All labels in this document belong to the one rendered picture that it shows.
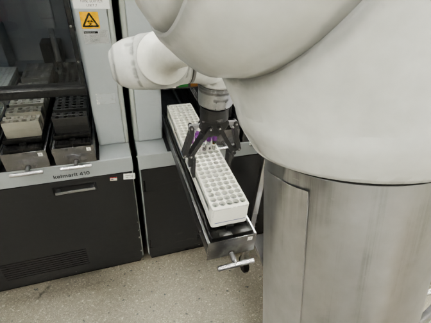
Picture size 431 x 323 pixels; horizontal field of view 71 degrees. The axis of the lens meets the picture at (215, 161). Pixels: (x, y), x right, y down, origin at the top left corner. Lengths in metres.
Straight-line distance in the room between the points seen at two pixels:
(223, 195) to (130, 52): 0.41
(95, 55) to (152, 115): 0.29
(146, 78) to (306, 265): 0.51
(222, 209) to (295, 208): 0.60
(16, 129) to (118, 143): 0.34
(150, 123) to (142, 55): 0.63
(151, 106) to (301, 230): 1.05
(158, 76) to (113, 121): 0.61
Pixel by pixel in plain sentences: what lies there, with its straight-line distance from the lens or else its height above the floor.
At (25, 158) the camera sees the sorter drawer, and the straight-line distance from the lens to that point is 1.19.
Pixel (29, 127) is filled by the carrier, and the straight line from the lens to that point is 1.21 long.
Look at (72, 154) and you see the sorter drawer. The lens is 1.17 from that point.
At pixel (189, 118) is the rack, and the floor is 0.87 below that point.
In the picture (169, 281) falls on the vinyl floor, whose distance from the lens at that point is 1.67.
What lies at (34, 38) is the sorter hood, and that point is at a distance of 1.09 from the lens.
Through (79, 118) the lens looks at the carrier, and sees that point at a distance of 1.18.
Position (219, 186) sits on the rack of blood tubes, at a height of 0.88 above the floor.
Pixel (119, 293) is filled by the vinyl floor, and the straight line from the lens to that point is 1.67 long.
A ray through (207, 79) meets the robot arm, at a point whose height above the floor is 1.17.
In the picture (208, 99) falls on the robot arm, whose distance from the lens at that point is 0.73.
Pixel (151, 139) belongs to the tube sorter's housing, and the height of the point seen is 0.74.
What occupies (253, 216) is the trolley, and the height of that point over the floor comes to 0.43.
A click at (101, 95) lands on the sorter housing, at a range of 1.15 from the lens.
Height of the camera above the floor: 1.43
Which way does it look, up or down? 37 degrees down
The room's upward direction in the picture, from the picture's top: 5 degrees clockwise
